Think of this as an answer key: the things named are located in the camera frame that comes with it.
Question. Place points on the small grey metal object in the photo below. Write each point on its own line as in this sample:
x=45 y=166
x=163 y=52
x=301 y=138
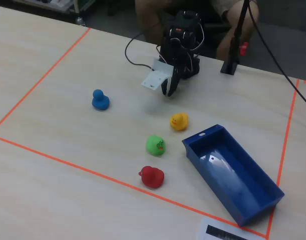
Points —
x=80 y=21

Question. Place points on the red clamp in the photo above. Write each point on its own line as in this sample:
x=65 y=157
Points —
x=243 y=48

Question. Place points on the red rubber duck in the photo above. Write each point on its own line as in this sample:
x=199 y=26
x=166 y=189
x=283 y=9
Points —
x=152 y=177

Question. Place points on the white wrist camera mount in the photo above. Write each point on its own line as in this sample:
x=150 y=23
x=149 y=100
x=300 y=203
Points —
x=155 y=76

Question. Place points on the person's bare leg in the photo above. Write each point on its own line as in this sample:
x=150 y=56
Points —
x=245 y=17
x=147 y=17

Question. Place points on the blue plastic box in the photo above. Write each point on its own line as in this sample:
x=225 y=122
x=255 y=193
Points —
x=233 y=175

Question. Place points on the black camera stand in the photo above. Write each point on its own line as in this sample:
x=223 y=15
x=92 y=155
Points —
x=234 y=50

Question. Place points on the orange tape strip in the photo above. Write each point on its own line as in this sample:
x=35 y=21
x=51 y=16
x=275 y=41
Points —
x=42 y=78
x=285 y=147
x=122 y=183

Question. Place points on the yellow rubber duck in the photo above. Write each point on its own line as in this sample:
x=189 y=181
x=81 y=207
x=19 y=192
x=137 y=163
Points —
x=179 y=121

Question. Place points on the blue rubber duck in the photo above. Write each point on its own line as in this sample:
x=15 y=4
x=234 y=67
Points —
x=100 y=100

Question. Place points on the dark metal bar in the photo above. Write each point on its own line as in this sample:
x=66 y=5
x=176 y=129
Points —
x=218 y=231

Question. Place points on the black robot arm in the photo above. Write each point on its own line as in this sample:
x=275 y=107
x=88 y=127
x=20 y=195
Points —
x=186 y=27

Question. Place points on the green rubber duck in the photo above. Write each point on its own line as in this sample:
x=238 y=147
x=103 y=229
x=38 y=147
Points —
x=154 y=145

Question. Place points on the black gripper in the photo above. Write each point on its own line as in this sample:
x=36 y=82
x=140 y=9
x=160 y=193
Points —
x=173 y=79

